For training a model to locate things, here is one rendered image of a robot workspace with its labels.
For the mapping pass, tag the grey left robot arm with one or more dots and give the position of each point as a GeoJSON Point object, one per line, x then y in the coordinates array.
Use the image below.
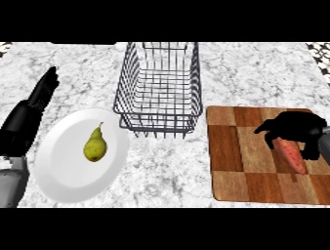
{"type": "Point", "coordinates": [2, 187]}

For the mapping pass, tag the white oval plate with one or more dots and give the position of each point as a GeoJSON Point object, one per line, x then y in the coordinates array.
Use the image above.
{"type": "Point", "coordinates": [80, 156]}

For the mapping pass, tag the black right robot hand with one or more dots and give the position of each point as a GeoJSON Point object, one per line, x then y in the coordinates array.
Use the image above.
{"type": "Point", "coordinates": [300, 125]}

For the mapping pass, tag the green pear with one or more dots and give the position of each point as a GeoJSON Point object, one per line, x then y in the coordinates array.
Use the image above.
{"type": "Point", "coordinates": [96, 146]}

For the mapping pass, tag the wooden checkered cutting board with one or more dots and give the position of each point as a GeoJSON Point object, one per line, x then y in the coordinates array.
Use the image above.
{"type": "Point", "coordinates": [273, 156]}

